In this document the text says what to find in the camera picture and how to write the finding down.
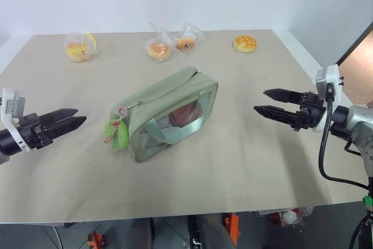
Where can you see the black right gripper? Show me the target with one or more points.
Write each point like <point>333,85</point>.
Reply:
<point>310,112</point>

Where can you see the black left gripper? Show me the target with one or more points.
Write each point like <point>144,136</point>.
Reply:
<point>30,132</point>

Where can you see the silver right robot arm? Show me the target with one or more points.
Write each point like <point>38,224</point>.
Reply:
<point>358,132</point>

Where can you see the dark red cloth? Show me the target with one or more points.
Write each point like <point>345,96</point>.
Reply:
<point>186,114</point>

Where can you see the green zip pouch bag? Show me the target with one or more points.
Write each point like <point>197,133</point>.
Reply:
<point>163,100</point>

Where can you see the green pompom keyring charm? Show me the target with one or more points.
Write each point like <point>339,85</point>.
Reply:
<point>118,135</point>

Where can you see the golden pineapple bun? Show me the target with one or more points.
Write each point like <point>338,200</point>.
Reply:
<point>244,43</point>

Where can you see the yellow bread in plastic bag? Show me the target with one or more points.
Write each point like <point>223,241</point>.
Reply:
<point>76,48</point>

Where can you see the small doughnut in plastic bag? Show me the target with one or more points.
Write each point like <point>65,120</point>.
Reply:
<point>186,42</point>

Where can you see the plastic bag of toy balls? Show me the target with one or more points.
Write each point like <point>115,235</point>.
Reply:
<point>288,217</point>

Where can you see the large doughnut in plastic bag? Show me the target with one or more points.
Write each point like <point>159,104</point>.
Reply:
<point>158,49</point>

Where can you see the orange clamp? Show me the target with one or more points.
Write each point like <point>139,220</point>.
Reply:
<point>233,228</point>
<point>94,240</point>

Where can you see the green connector block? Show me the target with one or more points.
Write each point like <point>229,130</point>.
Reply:
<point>367,201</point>

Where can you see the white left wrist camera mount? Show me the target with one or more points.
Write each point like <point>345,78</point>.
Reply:
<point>11,115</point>

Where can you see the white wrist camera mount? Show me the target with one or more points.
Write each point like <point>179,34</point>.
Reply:
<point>332,78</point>
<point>11,115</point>

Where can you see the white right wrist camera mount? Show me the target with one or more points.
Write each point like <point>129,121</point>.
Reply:
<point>332,78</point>

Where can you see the brown board with black frame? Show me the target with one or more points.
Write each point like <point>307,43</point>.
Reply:
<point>360,68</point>

